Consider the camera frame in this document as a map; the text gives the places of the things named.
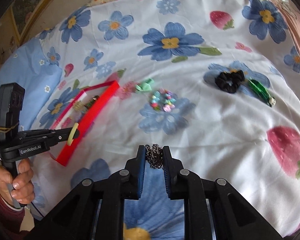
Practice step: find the left hand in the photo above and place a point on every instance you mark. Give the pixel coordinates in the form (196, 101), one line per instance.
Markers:
(21, 187)

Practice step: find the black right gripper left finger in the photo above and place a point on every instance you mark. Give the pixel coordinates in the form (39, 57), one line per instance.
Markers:
(136, 168)

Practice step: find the yellow translucent hair claw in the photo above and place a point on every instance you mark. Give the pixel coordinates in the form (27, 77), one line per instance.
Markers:
(78, 106)

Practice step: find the light blue pillow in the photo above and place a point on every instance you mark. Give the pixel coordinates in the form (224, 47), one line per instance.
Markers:
(37, 72)

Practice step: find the framed picture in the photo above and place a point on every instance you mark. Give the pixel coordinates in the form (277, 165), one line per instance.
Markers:
(24, 14)

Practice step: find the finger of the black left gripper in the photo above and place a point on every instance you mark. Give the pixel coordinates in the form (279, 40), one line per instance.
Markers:
(39, 141)
(50, 131)

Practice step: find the pink hair clip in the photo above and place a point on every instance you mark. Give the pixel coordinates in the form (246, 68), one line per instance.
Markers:
(67, 123)

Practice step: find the brown strap wristwatch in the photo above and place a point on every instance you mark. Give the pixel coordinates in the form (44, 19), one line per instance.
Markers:
(90, 103)

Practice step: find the floral white bed sheet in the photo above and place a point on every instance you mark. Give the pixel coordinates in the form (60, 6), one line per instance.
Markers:
(169, 53)

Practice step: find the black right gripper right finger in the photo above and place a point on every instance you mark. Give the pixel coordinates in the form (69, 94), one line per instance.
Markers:
(171, 168)

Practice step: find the green leaf hair clip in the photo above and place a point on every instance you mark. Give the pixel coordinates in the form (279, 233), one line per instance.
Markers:
(261, 92)

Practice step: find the black scrunchie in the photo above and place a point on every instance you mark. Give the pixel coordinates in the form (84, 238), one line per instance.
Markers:
(230, 82)

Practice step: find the red white shallow box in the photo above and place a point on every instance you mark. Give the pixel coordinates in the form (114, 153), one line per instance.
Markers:
(82, 120)

